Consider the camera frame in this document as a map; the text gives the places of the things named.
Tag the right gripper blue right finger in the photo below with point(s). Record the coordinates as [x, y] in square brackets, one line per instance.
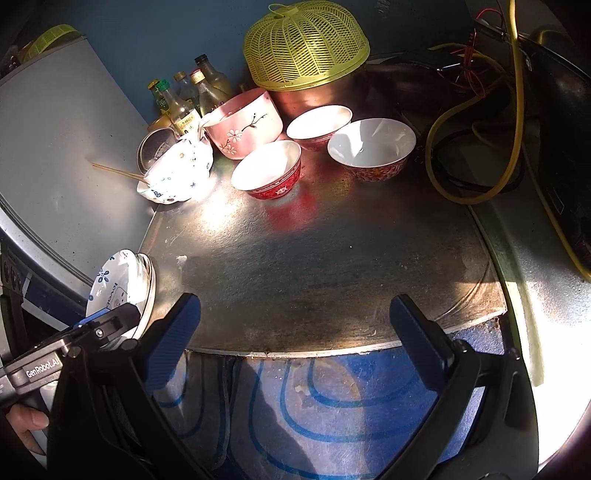
[427, 345]

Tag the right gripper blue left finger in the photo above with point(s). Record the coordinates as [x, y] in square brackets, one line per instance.
[166, 339]

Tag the lovable bear plate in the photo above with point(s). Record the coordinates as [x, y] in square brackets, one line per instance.
[120, 280]

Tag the red bowl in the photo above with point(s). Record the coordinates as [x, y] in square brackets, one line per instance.
[269, 172]
[373, 149]
[313, 129]

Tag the red bowl front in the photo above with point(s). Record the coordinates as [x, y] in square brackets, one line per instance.
[269, 172]

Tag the leaf pattern white plate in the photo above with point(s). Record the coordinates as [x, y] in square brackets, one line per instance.
[146, 306]

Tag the person's left hand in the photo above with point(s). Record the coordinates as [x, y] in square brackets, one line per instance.
[24, 421]

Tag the white bear pattern bowl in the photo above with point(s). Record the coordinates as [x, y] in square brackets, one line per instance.
[179, 174]

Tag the wooden chopsticks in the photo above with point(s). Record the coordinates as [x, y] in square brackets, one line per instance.
[126, 174]

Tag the steel bowl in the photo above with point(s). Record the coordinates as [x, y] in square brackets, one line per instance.
[153, 146]

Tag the green cap oil bottle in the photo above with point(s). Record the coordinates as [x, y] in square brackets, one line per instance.
[182, 114]

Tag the pink floral bowl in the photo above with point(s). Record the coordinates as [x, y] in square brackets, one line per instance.
[244, 123]

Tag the green label bottle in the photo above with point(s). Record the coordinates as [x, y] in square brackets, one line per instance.
[157, 96]

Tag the gold cap oil bottle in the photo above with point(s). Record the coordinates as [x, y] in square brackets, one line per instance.
[209, 97]

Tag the clear glass bottle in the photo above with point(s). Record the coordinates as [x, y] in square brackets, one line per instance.
[186, 89]

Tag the copper metal basin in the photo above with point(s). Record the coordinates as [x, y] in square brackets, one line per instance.
[350, 91]

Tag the black cap sauce bottle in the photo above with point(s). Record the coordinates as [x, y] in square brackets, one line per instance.
[217, 79]

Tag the black electric cooker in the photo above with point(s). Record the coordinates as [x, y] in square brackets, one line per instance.
[560, 83]

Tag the yellow mesh food cover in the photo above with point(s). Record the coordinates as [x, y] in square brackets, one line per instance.
[304, 45]

